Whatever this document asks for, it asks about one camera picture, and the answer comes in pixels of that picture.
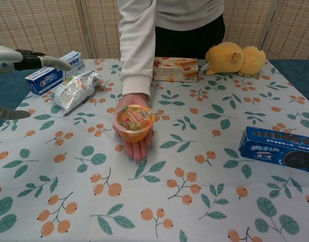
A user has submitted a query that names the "teal table cover cloth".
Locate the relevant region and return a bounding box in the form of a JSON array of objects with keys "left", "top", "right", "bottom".
[{"left": 0, "top": 58, "right": 309, "bottom": 136}]

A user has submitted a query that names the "silver foil snack bag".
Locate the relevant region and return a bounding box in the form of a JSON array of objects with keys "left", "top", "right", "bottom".
[{"left": 49, "top": 70, "right": 102, "bottom": 116}]

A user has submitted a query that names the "fruit and leaf print tablecloth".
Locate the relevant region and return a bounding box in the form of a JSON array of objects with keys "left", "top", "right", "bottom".
[{"left": 0, "top": 58, "right": 309, "bottom": 242}]

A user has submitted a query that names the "person's right bare hand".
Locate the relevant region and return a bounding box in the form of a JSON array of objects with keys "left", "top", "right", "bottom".
[{"left": 113, "top": 93, "right": 154, "bottom": 161}]

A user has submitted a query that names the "cream wafer biscuit box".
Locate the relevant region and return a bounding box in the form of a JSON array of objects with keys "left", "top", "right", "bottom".
[{"left": 151, "top": 56, "right": 199, "bottom": 83}]

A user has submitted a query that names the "person torso in white sweater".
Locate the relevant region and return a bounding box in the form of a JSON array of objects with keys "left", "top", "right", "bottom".
[{"left": 149, "top": 0, "right": 225, "bottom": 59}]

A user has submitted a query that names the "orange fruit jelly cup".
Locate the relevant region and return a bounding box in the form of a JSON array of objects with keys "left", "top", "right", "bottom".
[{"left": 112, "top": 103, "right": 156, "bottom": 143}]

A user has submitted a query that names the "blue white toothpaste box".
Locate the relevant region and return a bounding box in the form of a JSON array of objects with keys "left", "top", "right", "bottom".
[{"left": 24, "top": 50, "right": 85, "bottom": 96}]

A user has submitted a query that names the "person's right white-sleeved forearm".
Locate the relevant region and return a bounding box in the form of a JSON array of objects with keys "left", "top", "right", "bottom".
[{"left": 118, "top": 0, "right": 157, "bottom": 102}]

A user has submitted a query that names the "blue sandwich cookie box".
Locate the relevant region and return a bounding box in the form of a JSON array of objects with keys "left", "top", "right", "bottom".
[{"left": 238, "top": 126, "right": 309, "bottom": 173}]

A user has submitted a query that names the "yellow plush toy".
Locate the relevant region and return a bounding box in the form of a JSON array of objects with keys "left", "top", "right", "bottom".
[{"left": 200, "top": 41, "right": 267, "bottom": 77}]

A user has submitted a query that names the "woven beige folding screen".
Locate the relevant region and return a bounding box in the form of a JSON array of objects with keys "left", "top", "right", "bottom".
[{"left": 0, "top": 0, "right": 309, "bottom": 65}]

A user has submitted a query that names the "robot left silver five-finger hand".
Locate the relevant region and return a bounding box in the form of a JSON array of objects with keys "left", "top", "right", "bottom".
[{"left": 0, "top": 44, "right": 73, "bottom": 120}]

